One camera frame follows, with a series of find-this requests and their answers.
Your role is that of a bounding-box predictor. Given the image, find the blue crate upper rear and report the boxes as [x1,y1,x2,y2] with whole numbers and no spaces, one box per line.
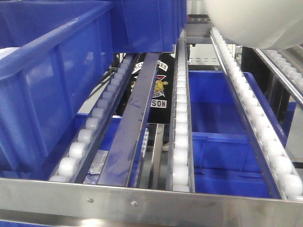
[111,0,187,53]

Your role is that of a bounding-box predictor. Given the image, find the far right roller track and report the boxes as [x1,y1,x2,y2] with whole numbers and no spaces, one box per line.
[254,45,303,107]

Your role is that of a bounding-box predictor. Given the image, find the middle white roller track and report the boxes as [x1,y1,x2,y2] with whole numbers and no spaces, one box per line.
[172,31,190,192]

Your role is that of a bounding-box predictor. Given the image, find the left white roller track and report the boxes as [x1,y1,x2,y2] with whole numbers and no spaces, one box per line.
[49,54,133,182]

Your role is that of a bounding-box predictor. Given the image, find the blue crate on rollers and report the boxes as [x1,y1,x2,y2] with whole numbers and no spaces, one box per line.
[0,0,113,178]

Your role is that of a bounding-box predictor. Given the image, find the steel divider rail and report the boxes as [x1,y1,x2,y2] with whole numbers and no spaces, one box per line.
[98,53,160,187]

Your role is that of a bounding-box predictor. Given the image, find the white roller track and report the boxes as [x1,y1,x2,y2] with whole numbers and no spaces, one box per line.
[49,54,133,182]
[172,31,190,192]
[210,27,303,202]

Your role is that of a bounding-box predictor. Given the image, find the right white roller track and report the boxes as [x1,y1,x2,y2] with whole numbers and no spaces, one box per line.
[210,27,303,202]

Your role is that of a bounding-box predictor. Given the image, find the steel front shelf beam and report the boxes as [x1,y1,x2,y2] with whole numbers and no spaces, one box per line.
[0,178,303,227]

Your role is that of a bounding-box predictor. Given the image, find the blue crate lower shelf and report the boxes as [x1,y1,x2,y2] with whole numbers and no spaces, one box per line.
[189,70,279,199]

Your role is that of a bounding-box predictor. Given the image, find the person in black shirt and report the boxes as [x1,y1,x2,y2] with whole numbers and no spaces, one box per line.
[123,53,177,152]

